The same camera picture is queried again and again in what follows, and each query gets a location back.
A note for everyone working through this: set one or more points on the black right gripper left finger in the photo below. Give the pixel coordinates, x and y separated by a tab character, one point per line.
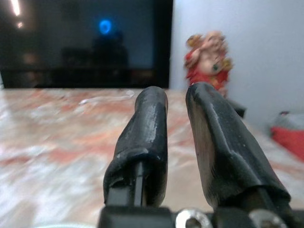
145	133

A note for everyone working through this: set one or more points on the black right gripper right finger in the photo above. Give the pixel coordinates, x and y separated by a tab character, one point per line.
225	142

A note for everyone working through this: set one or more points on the clear plastic wrapper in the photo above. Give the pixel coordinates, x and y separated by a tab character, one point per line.
107	97

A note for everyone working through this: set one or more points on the red and grey pouch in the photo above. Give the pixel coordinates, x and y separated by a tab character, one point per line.
288	133

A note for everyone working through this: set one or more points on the red and gold figurine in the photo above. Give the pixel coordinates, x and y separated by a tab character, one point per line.
209	64

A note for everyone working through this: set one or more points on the black flat screen television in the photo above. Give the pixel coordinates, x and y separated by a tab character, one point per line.
85	42

